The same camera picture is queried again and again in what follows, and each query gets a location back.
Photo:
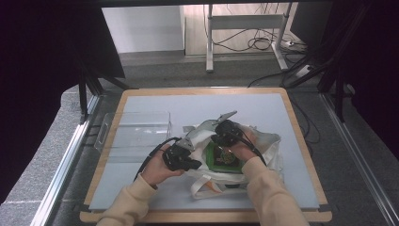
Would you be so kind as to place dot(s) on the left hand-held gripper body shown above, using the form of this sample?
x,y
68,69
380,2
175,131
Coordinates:
x,y
177,157

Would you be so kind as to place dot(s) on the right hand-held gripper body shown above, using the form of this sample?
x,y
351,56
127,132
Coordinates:
x,y
229,133

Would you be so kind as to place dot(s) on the green snack packet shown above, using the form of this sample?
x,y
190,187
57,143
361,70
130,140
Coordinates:
x,y
213,161

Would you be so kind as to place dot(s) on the white patterned canvas tote bag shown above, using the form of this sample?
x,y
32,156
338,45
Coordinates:
x,y
273,147

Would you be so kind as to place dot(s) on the clear plastic container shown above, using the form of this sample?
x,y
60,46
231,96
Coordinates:
x,y
138,128

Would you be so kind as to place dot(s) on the person's right hand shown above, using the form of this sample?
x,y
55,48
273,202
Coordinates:
x,y
246,149

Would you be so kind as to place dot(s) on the person's left hand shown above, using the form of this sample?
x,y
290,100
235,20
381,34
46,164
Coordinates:
x,y
156,172

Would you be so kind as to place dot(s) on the light grey table mat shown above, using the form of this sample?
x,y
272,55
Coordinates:
x,y
194,106

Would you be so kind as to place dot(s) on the white power strip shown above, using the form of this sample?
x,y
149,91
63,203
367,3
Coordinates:
x,y
303,71

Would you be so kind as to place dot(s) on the black metal stand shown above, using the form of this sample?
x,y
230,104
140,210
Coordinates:
x,y
82,94
338,94

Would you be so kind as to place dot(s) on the white board panel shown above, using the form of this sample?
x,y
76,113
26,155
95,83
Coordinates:
x,y
141,28

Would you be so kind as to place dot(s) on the black curtain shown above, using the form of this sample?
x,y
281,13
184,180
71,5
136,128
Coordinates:
x,y
37,78
376,62

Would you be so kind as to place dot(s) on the white metal stand frame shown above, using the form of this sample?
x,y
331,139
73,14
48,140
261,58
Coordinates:
x,y
244,21

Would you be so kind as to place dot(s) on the aluminium rail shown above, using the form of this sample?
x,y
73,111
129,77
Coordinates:
x,y
360,163
59,179

